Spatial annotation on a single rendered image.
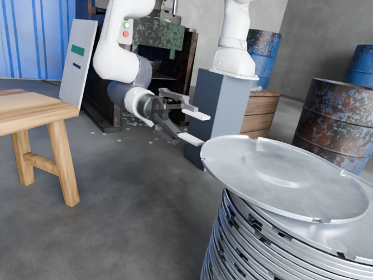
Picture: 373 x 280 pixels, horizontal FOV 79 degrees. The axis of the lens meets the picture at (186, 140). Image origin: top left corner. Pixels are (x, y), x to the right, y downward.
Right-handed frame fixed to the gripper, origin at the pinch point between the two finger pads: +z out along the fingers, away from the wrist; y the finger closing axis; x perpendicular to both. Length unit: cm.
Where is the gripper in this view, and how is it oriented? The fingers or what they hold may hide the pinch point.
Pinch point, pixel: (194, 127)
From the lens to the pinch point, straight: 56.5
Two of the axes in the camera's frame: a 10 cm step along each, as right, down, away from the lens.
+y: 1.7, -9.2, -3.6
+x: 7.0, -1.4, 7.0
